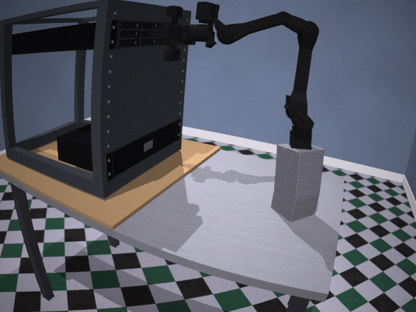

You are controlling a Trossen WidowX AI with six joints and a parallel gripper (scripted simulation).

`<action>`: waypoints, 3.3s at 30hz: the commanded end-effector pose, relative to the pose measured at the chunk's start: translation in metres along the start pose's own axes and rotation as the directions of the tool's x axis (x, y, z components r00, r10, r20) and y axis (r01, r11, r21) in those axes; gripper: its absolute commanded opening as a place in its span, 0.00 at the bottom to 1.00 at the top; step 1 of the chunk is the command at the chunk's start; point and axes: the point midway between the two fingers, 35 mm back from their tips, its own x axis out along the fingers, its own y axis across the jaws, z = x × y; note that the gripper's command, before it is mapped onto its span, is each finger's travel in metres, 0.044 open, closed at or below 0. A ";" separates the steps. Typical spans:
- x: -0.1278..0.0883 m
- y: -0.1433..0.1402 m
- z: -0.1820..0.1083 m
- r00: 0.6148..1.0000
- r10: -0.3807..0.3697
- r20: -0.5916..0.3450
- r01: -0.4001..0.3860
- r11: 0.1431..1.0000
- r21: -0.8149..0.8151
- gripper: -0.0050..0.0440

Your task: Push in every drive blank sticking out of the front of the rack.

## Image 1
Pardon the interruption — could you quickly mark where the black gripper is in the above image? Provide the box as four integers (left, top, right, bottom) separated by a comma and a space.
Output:
150, 5, 194, 61

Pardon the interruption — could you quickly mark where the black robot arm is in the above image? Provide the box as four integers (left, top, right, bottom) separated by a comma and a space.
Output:
161, 1, 319, 150

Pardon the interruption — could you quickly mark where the tan flat board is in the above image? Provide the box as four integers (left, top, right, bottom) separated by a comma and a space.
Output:
0, 139, 221, 230

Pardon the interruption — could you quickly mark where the black server rack frame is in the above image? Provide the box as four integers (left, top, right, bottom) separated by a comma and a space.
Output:
0, 0, 188, 200

